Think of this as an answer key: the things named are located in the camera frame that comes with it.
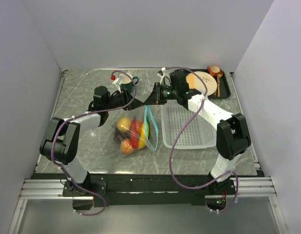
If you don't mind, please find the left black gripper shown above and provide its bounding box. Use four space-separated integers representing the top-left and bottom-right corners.
104 88 145 111

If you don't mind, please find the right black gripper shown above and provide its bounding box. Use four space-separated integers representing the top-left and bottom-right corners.
144 82 178 105

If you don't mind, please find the clear zip top bag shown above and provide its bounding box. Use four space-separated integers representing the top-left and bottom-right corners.
114 105 159 153

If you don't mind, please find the red chili pepper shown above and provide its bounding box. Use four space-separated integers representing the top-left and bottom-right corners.
130 117 138 149

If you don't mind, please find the banana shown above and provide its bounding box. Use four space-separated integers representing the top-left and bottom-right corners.
138 122 149 149

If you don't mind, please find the peach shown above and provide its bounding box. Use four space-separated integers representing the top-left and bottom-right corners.
120 139 134 155

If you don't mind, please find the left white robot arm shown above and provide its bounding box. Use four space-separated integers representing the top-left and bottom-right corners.
39 86 144 196

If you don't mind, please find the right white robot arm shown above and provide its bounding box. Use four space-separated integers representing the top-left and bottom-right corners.
144 78 251 194

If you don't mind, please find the beige round plate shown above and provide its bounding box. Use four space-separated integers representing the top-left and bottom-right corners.
186 71 217 96

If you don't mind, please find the green mug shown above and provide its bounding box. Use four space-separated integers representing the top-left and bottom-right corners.
120 74 139 93

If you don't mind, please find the small orange cup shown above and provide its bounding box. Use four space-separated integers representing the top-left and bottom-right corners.
207 66 221 77

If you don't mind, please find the gold spoon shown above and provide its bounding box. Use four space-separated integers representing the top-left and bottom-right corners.
214 70 223 97

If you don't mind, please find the dark green tray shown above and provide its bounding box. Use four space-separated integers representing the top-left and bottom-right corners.
192 69 231 99

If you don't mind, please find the white plastic basket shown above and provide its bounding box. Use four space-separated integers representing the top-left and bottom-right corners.
160 100 216 150

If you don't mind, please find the black base beam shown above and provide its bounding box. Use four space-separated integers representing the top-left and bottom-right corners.
31 170 265 210

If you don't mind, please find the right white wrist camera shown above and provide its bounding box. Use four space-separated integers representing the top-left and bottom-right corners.
157 67 168 85

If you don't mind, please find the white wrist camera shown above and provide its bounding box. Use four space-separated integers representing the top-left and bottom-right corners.
157 67 168 85
111 75 124 89

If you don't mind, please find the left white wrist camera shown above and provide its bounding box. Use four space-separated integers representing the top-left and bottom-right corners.
111 75 124 89

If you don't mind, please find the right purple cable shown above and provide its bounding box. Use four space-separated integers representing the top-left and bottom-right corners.
164 67 239 213

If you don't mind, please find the purple cable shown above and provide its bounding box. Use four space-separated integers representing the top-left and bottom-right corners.
50 70 137 217
164 67 239 213

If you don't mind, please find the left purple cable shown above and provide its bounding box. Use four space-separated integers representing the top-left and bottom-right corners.
50 70 137 217

